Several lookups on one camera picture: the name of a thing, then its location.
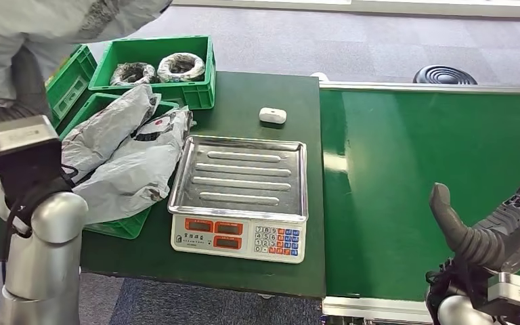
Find grey plastic mailer red print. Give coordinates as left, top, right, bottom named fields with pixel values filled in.
left=0, top=0, right=174, bottom=163

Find dark wrapped wire coil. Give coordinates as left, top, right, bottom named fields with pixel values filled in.
left=109, top=62, right=158, bottom=87

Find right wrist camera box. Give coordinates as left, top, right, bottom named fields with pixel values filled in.
left=479, top=271, right=520, bottom=325

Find green crate holding wrapped coils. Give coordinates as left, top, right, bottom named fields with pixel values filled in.
left=88, top=35, right=217, bottom=111

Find green crate holding yellow coils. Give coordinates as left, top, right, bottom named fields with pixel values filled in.
left=44, top=43, right=98, bottom=129

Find green conveyor belt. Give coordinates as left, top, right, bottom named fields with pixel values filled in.
left=319, top=89, right=520, bottom=303

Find silver conveyor frame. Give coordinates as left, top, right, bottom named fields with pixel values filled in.
left=318, top=81, right=520, bottom=325

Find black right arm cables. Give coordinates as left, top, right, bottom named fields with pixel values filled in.
left=425, top=257, right=483, bottom=317

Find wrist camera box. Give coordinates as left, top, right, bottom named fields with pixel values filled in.
left=479, top=271, right=520, bottom=325
left=0, top=114, right=64, bottom=208

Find electronic scale steel tray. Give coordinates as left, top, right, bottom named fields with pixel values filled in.
left=167, top=134, right=309, bottom=265

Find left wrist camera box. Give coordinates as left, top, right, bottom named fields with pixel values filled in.
left=0, top=114, right=64, bottom=208

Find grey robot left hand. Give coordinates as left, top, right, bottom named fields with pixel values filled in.
left=10, top=45, right=55, bottom=122

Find black ribbed round disc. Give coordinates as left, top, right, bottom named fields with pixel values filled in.
left=412, top=64, right=479, bottom=85

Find green crate holding mailers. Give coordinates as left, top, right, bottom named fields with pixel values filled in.
left=57, top=92, right=181, bottom=240

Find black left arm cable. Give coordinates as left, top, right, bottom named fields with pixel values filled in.
left=0, top=164, right=80, bottom=284

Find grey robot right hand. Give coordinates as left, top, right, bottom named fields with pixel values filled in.
left=428, top=149, right=520, bottom=275

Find pale wrapped wire coil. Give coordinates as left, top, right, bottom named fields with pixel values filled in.
left=156, top=51, right=207, bottom=85

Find small white plastic device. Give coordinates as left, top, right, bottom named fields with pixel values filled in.
left=259, top=107, right=288, bottom=125

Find grey plastic mailer bag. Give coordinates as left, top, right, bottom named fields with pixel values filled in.
left=72, top=106, right=194, bottom=225
left=61, top=84, right=163, bottom=183

